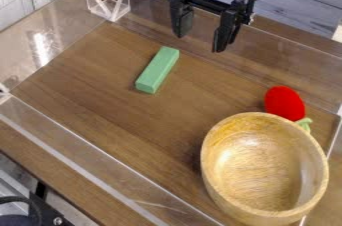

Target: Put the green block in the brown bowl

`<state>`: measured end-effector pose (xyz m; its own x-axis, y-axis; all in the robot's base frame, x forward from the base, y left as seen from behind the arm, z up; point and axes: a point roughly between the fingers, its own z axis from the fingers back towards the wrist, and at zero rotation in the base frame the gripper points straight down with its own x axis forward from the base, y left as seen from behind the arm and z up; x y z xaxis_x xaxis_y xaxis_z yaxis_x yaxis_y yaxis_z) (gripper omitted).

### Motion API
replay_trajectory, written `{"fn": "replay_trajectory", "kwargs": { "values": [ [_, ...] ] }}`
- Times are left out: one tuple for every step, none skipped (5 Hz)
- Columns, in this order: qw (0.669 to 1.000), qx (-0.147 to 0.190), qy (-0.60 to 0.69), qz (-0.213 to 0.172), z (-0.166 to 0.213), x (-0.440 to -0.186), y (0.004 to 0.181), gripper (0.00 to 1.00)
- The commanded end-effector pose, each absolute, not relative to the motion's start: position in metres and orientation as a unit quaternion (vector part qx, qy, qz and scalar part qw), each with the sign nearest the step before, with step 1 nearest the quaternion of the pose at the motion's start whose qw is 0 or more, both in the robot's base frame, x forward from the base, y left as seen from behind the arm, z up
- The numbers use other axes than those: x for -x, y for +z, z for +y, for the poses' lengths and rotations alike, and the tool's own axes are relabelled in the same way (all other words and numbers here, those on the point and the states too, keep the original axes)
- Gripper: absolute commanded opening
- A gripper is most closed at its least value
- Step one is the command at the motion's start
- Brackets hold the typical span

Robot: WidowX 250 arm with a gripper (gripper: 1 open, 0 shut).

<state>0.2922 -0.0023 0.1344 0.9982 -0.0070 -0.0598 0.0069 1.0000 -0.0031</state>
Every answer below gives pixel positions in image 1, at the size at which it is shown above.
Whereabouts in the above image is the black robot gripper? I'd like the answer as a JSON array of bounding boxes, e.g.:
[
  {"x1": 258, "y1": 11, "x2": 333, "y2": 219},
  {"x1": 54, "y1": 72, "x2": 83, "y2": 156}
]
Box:
[{"x1": 170, "y1": 0, "x2": 257, "y2": 53}]

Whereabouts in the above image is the green rectangular block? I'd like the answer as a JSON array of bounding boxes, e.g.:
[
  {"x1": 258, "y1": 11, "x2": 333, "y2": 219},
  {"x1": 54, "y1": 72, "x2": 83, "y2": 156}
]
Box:
[{"x1": 135, "y1": 46, "x2": 180, "y2": 94}]

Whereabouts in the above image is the brown wooden bowl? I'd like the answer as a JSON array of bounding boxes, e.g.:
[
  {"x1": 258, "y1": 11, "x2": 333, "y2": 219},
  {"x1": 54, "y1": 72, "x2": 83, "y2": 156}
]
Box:
[{"x1": 201, "y1": 112, "x2": 329, "y2": 226}]

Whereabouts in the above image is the red plush strawberry toy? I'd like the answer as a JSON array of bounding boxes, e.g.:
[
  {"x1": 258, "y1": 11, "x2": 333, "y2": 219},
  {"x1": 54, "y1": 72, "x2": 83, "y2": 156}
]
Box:
[{"x1": 265, "y1": 86, "x2": 313, "y2": 132}]

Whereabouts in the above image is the clear acrylic barrier wall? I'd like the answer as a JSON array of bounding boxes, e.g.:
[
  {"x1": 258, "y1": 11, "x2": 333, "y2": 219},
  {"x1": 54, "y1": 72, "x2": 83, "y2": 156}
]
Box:
[{"x1": 0, "y1": 0, "x2": 342, "y2": 226}]

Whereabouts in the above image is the clear acrylic corner bracket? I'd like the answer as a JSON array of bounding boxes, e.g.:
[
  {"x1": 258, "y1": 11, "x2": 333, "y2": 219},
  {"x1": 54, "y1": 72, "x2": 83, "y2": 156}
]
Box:
[{"x1": 86, "y1": 0, "x2": 131, "y2": 22}]

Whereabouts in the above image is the black clamp with cable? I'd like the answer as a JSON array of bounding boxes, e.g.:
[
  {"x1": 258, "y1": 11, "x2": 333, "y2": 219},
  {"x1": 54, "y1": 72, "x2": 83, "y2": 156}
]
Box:
[{"x1": 0, "y1": 179, "x2": 75, "y2": 226}]

